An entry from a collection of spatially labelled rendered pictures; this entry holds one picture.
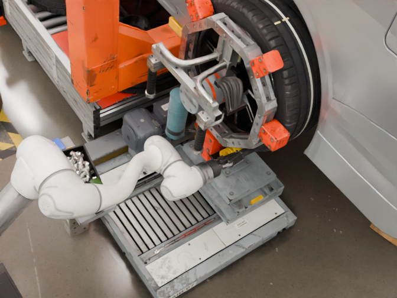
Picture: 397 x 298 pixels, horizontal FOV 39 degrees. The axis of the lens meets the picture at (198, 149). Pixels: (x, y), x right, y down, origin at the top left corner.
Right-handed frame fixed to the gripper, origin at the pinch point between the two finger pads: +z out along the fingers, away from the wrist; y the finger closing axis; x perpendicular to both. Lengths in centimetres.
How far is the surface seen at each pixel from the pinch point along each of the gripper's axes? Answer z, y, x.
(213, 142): -4.7, -16.4, 5.4
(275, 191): 28, -30, -36
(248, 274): -5, -26, -64
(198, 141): -25.8, 11.2, 15.8
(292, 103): 6.0, 30.5, 18.2
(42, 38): -32, -109, 73
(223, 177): 6.9, -39.1, -19.1
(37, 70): -31, -148, 58
